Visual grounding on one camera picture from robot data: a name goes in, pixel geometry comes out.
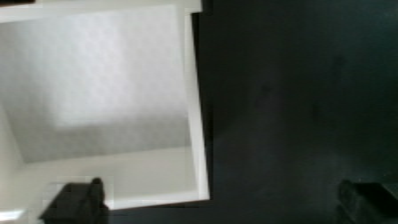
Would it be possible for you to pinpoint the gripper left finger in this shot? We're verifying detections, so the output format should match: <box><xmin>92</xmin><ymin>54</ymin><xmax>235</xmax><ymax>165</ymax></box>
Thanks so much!
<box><xmin>38</xmin><ymin>178</ymin><xmax>109</xmax><ymax>224</ymax></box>

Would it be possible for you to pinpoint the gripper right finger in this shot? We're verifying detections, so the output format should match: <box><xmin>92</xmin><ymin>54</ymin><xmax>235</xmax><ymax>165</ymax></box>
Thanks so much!
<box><xmin>335</xmin><ymin>180</ymin><xmax>398</xmax><ymax>224</ymax></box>

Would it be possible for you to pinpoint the white drawer cabinet box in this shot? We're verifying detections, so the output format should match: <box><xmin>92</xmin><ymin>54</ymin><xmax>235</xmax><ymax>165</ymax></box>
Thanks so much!
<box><xmin>0</xmin><ymin>0</ymin><xmax>209</xmax><ymax>224</ymax></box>

